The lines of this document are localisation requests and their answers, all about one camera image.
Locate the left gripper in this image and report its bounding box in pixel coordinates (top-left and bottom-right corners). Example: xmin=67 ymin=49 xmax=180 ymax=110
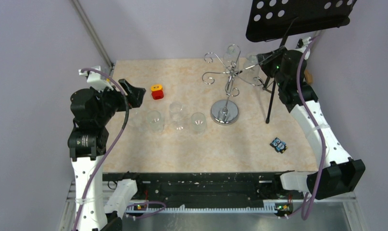
xmin=91 ymin=78 xmax=145 ymax=125

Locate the removed wine glass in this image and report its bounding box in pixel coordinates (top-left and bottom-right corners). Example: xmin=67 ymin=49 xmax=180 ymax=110
xmin=146 ymin=111 xmax=164 ymax=133
xmin=169 ymin=102 xmax=185 ymax=131

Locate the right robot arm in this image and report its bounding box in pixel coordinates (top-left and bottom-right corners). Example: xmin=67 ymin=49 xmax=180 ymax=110
xmin=257 ymin=46 xmax=366 ymax=200

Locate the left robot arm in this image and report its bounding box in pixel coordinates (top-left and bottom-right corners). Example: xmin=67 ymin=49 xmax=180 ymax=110
xmin=67 ymin=79 xmax=146 ymax=231

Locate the chrome wine glass rack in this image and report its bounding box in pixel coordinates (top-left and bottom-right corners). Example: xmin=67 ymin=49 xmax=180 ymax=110
xmin=201 ymin=52 xmax=263 ymax=125

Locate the red and yellow block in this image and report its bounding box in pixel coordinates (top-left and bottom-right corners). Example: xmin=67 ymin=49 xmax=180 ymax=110
xmin=150 ymin=84 xmax=164 ymax=100

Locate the black music stand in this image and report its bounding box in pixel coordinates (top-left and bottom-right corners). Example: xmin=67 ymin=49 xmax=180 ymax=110
xmin=246 ymin=0 xmax=356 ymax=112

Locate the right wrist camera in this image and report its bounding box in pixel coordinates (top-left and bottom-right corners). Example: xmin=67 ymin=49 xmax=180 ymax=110
xmin=295 ymin=37 xmax=313 ymax=53

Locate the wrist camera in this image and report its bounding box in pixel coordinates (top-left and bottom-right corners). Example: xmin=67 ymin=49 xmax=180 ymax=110
xmin=295 ymin=37 xmax=313 ymax=53
xmin=78 ymin=69 xmax=113 ymax=92

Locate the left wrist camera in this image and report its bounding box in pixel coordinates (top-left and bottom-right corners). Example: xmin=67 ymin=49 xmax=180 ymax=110
xmin=78 ymin=69 xmax=113 ymax=92

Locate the brown wall clip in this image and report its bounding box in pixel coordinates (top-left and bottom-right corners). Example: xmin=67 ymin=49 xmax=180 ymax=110
xmin=304 ymin=69 xmax=313 ymax=85

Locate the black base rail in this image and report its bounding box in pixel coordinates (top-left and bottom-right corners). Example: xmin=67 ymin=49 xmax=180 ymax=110
xmin=103 ymin=172 xmax=303 ymax=209

